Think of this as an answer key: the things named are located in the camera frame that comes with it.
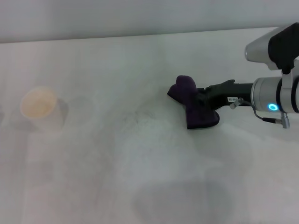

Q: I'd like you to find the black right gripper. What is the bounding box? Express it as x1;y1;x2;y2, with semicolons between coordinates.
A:
197;79;254;111

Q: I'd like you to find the grey cable with metal plug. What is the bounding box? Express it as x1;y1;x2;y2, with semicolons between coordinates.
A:
230;98;291;129

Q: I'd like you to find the white paper cup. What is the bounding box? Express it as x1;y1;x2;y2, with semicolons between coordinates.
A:
20;85;69;133

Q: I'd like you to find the purple rag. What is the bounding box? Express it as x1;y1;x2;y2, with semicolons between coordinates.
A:
167;75;221;130

